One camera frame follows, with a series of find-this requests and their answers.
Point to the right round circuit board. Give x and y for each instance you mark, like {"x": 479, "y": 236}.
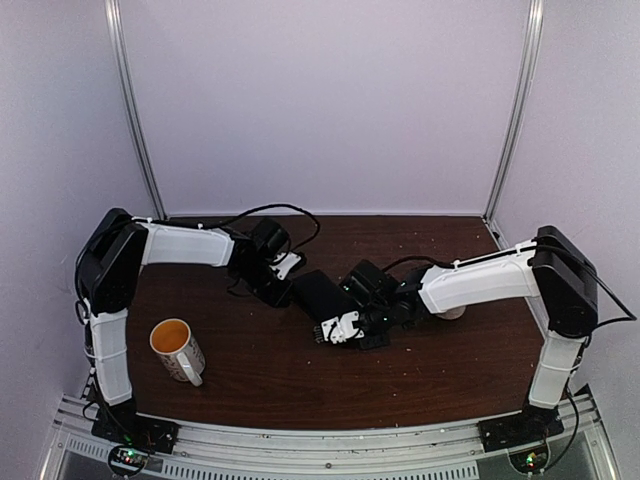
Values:
{"x": 531, "y": 460}

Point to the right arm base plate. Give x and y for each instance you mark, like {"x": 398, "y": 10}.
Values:
{"x": 516, "y": 430}

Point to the aluminium front rail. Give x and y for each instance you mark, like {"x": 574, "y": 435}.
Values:
{"x": 451, "y": 450}

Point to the aluminium left corner post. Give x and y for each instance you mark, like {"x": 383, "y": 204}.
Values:
{"x": 117, "y": 37}

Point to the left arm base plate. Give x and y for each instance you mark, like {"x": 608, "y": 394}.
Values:
{"x": 122, "y": 424}

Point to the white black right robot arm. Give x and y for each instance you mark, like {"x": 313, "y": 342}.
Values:
{"x": 549, "y": 267}

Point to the patterned mug orange inside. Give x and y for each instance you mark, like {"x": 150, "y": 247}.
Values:
{"x": 174, "y": 344}

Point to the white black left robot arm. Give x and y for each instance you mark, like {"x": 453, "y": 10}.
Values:
{"x": 109, "y": 265}

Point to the left round circuit board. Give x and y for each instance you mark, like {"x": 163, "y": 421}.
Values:
{"x": 126, "y": 460}

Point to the aluminium right corner post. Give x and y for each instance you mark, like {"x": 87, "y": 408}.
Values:
{"x": 528, "y": 63}

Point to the round circuit board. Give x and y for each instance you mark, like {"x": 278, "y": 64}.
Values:
{"x": 126, "y": 460}
{"x": 531, "y": 460}

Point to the cream white mug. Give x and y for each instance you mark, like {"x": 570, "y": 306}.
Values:
{"x": 452, "y": 314}

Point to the black zip tool case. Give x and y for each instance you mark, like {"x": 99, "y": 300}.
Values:
{"x": 320, "y": 298}

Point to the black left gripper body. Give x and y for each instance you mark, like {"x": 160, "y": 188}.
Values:
{"x": 262, "y": 288}

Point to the aluminium corner post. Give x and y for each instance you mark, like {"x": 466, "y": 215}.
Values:
{"x": 528, "y": 63}
{"x": 117, "y": 37}

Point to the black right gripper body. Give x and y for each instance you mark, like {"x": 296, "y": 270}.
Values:
{"x": 380, "y": 321}

